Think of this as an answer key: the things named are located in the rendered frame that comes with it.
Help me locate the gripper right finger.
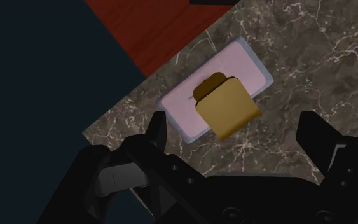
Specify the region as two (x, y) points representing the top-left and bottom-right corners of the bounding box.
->
(296, 110), (358, 224)

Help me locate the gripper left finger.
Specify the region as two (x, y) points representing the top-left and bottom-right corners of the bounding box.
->
(37, 111), (212, 224)

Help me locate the pink rectangular soap bar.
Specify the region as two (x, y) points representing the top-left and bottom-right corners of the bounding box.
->
(157, 36), (275, 144)

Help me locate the tan bread slice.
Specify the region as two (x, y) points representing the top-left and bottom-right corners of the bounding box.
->
(193, 71), (263, 142)

